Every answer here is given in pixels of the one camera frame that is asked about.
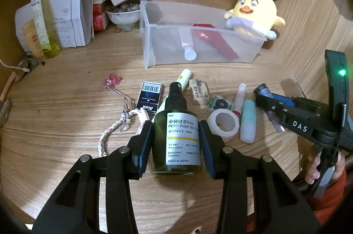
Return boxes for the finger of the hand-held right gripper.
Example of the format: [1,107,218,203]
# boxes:
[272,94,297,108]
[254,85,282,113]

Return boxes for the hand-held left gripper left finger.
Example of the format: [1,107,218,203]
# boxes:
[32,121,154,234]

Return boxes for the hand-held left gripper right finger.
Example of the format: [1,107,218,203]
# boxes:
[199,120,320,234]

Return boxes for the purple cosmetic tube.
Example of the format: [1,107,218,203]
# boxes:
[258,86,286,133]

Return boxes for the mint green tube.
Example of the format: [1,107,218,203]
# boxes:
[239,100,257,143]

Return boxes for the white tube with red band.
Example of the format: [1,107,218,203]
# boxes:
[232,83,247,117]

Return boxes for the dark green pump bottle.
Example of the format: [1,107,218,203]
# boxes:
[150,82,205,175]

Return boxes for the small black box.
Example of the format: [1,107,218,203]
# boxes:
[136,81,163,113]

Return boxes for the long pale yellow stick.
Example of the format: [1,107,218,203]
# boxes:
[159,69,195,113]

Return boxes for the clear plastic bin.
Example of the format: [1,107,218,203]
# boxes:
[139,0,267,69]

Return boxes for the person's right forearm orange sleeve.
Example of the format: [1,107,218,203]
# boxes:
[314,168,353,223]

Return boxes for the person's right hand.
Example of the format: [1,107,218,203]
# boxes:
[305,146,346,185]

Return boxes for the white tape roll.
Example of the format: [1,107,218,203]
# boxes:
[207,108,241,138]

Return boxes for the green white flower packet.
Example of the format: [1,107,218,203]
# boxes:
[208,94,232,112]

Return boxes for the beige paper packet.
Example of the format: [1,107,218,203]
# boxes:
[189,79,210,108]

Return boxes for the red packet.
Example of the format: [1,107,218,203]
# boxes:
[193,23,240,60]

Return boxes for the yellow chick plush toy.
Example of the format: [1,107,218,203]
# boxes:
[224,0,286,40]

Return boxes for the white squeeze tube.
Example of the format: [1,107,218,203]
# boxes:
[179,28,197,61]

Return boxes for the white bowl of stones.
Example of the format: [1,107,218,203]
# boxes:
[106,3,142,28]

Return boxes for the red boxes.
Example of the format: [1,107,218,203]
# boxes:
[92,1,110,31]

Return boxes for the metal eyeglasses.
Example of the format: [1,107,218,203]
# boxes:
[17,56,46,80]

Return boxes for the wooden stick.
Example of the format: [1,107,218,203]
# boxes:
[0,71,17,102]

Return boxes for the white folded papers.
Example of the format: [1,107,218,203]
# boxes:
[15,0,91,48]

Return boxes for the beige orange tube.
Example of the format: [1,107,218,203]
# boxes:
[21,20,47,59]

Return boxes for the yellow green spray bottle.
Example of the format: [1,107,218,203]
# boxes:
[30,0,61,59]

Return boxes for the braided cord with beads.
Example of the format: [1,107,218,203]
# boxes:
[100,102,151,159]

